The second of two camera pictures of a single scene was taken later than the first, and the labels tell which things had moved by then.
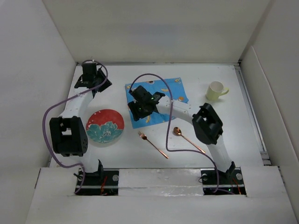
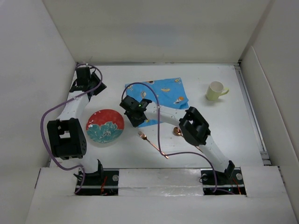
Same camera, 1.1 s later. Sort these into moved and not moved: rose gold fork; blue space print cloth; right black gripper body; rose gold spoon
Moved: right black gripper body
Not moved: rose gold spoon; blue space print cloth; rose gold fork
